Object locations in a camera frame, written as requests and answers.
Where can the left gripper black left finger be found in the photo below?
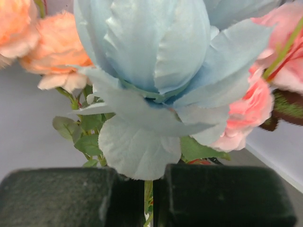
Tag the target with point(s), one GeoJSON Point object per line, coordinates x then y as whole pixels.
{"type": "Point", "coordinates": [71, 197]}

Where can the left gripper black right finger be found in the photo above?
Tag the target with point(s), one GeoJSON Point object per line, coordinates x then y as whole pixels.
{"type": "Point", "coordinates": [221, 196]}

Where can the blue hydrangea stem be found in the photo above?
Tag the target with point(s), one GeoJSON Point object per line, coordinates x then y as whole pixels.
{"type": "Point", "coordinates": [166, 69]}

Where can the pink double rose stem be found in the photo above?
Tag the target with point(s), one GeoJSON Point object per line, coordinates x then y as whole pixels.
{"type": "Point", "coordinates": [275, 92]}

